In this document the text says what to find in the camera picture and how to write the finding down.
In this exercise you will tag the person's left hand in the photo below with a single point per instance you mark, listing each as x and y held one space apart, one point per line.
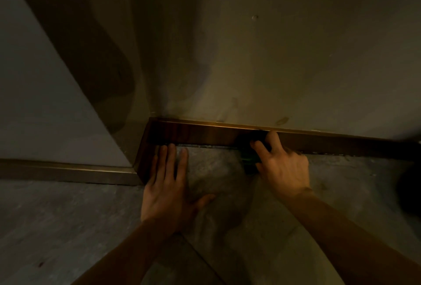
166 199

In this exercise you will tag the person's right hand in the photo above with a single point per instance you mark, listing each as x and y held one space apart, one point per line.
284 173

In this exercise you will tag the person's left thumb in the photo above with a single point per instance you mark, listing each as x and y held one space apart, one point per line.
202 201

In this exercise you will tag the person's left middle finger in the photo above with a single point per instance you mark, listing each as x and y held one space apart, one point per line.
170 161

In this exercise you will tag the person's left little finger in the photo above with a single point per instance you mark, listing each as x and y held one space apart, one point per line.
153 169

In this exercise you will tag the person's right thumb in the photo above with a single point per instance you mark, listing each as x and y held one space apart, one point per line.
260 151

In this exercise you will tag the dark green scrubbing pad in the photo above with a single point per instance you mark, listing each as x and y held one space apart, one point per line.
248 163

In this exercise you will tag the person's right forearm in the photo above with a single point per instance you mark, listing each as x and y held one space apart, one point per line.
348 242

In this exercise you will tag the person's left forearm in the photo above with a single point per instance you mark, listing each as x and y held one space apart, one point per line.
131 255

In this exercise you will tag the long brown wooden baseboard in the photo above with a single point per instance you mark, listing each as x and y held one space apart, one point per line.
204 133

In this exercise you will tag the metallic grey baseboard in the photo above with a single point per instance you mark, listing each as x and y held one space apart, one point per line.
65 171

